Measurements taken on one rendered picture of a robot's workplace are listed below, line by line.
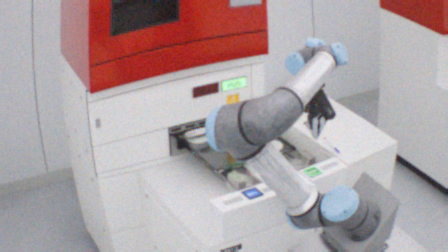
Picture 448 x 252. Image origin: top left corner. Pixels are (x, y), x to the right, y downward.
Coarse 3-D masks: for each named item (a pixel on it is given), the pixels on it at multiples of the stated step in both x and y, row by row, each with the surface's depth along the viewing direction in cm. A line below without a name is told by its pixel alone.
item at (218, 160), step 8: (192, 144) 237; (200, 144) 237; (208, 144) 237; (200, 152) 231; (208, 152) 231; (216, 152) 231; (224, 152) 230; (208, 160) 225; (216, 160) 225; (224, 160) 225; (232, 160) 225; (216, 168) 219
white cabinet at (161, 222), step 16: (384, 176) 223; (144, 192) 233; (144, 208) 240; (160, 208) 218; (160, 224) 224; (176, 224) 206; (288, 224) 199; (160, 240) 232; (176, 240) 212; (192, 240) 196; (240, 240) 190; (256, 240) 194; (272, 240) 199; (288, 240) 203
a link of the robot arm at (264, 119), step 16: (320, 48) 167; (336, 48) 162; (320, 64) 157; (336, 64) 163; (304, 80) 149; (320, 80) 154; (272, 96) 142; (288, 96) 142; (304, 96) 147; (256, 112) 140; (272, 112) 139; (288, 112) 140; (256, 128) 140; (272, 128) 140; (288, 128) 143; (256, 144) 144
